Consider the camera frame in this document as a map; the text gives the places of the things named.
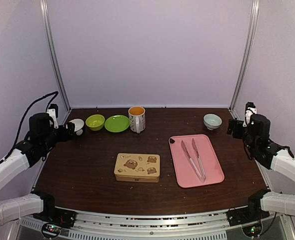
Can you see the beige tin box base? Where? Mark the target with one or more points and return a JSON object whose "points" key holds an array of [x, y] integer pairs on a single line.
{"points": [[138, 179]]}

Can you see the pale celadon tea bowl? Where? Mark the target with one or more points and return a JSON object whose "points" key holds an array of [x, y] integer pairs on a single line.
{"points": [[212, 121]]}

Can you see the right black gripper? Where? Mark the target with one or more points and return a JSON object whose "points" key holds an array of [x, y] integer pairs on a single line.
{"points": [[236, 133]]}

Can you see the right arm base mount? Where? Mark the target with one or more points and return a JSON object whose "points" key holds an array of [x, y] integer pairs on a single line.
{"points": [[242, 217]]}

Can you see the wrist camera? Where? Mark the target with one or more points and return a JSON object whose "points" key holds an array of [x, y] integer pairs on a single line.
{"points": [[52, 111], [250, 109]]}

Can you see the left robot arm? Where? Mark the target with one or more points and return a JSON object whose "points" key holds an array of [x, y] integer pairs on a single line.
{"points": [[43, 135]]}

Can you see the aluminium front rail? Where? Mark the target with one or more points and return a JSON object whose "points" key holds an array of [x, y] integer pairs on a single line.
{"points": [[213, 225]]}

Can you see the green small bowl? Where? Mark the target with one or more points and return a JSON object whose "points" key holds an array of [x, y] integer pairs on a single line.
{"points": [[95, 122]]}

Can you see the black white dotted cup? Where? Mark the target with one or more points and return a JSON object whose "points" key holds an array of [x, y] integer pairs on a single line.
{"points": [[79, 126]]}

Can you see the green saucer plate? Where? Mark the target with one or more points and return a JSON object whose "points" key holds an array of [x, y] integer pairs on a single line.
{"points": [[117, 123]]}

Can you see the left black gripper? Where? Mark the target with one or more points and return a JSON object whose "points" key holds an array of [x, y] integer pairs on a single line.
{"points": [[64, 136]]}

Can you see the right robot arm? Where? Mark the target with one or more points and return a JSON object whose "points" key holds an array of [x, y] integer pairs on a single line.
{"points": [[255, 135]]}

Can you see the left aluminium frame post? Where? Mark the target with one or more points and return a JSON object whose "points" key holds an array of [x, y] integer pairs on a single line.
{"points": [[52, 52]]}

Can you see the right aluminium frame post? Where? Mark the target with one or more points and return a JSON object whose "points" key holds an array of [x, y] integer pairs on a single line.
{"points": [[252, 28]]}

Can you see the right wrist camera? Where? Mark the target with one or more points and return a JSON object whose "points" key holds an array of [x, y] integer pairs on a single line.
{"points": [[250, 109]]}

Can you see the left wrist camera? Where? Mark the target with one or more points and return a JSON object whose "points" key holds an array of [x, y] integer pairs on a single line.
{"points": [[52, 111]]}

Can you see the bear print tin lid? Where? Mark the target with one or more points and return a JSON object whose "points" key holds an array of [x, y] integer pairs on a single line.
{"points": [[140, 165]]}

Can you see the aluminium frame post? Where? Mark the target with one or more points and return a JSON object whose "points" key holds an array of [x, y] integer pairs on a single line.
{"points": [[52, 52], [252, 28]]}

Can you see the white floral mug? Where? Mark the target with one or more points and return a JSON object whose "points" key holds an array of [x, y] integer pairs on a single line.
{"points": [[137, 119]]}

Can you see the pink plastic tray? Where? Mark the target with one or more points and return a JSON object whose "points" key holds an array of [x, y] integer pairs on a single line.
{"points": [[195, 161]]}

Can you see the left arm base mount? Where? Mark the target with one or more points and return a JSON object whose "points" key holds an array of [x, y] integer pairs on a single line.
{"points": [[60, 218]]}

